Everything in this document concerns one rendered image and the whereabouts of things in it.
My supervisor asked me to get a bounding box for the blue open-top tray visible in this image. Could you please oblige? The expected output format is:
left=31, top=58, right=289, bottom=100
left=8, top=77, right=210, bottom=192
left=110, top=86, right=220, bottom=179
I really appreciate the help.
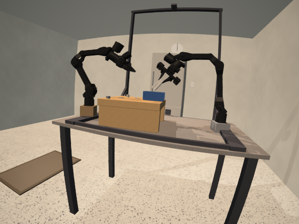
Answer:
left=143, top=91, right=165, bottom=102

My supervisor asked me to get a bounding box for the black metal overhead frame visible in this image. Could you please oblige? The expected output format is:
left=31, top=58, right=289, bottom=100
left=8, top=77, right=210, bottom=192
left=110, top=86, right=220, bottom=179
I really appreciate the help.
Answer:
left=121, top=7, right=223, bottom=119

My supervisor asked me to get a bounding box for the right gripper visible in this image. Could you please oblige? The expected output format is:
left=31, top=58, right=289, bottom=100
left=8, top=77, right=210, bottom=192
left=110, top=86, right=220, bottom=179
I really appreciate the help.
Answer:
left=113, top=55, right=136, bottom=72

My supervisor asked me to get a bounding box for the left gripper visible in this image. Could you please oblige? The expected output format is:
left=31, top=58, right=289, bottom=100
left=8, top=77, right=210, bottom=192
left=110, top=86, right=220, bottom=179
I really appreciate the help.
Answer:
left=157, top=62, right=181, bottom=85

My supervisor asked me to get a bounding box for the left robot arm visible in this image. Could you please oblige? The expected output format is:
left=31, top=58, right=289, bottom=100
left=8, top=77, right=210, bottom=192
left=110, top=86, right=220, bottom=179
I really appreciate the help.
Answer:
left=164, top=52, right=227, bottom=124

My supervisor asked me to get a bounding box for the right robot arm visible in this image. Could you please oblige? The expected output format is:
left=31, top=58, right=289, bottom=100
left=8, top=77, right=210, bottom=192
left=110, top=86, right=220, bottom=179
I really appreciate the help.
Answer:
left=71, top=41, right=131, bottom=106

